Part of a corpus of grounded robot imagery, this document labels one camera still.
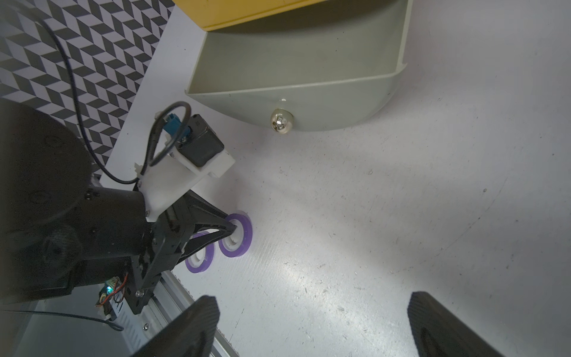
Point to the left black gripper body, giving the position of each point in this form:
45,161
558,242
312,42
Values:
185,228

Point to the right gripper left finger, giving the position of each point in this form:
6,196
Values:
190,334

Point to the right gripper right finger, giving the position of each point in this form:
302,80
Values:
438,332

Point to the purple tape roll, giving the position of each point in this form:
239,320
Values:
239,242
201,260

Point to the grey bottom drawer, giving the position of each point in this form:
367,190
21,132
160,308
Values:
326,66

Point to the yellow drawer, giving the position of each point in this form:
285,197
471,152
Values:
211,15

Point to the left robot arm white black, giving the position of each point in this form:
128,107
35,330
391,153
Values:
59,232

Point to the aluminium front rail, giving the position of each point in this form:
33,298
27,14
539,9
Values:
169,300

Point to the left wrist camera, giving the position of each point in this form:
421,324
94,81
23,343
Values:
182,149

